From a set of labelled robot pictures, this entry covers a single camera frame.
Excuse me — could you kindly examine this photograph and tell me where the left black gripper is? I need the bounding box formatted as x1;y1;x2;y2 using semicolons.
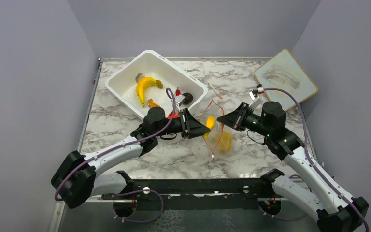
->
155;108;211;139

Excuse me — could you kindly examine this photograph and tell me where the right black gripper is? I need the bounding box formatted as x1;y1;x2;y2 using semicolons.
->
217;102;272;137

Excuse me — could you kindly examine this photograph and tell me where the yellow bell pepper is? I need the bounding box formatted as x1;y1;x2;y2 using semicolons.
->
214;131;232;153

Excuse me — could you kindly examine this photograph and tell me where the clear zip bag orange zipper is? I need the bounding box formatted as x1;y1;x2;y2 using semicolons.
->
199;100;233;160

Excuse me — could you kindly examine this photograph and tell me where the large yellow banana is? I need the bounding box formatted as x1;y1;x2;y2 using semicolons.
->
136;77;163;107

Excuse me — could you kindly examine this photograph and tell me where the small yellow banana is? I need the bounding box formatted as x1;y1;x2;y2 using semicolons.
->
203;116;216;140

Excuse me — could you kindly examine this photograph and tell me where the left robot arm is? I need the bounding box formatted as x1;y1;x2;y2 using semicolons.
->
50;107;211;209

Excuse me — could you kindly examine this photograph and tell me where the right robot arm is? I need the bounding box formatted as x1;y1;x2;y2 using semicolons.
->
217;101;369;232

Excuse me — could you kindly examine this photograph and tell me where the small orange food piece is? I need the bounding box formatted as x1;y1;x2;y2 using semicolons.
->
147;99;160;108

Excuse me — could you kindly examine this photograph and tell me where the orange carrot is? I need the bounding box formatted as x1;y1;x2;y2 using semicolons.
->
167;112;179;119

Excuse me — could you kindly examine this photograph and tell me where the white marker pink cap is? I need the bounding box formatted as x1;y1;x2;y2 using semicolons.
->
208;83;223;99

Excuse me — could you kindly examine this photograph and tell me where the dark brown round fruit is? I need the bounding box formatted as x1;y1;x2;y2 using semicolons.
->
183;92;193;105

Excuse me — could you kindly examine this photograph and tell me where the red chili pepper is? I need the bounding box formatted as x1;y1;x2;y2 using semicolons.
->
175;88;181;96

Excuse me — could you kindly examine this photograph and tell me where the white plastic bin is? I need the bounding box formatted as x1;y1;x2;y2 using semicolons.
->
105;50;208;119

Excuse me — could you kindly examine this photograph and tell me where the beige mushroom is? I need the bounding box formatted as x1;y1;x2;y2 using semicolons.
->
135;72;145;83

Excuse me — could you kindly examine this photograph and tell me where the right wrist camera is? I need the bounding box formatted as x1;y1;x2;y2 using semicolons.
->
249;84;264;109

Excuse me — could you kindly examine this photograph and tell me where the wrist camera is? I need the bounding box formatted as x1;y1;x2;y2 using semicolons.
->
175;94;186;105
249;84;264;109

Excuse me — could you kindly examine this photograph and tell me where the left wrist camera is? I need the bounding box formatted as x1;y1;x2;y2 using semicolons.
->
175;94;186;105

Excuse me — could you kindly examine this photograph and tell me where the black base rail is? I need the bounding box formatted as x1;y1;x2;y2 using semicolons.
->
101;178;277;211

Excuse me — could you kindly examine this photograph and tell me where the small whiteboard wooden frame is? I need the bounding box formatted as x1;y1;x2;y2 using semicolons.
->
254;49;318;111

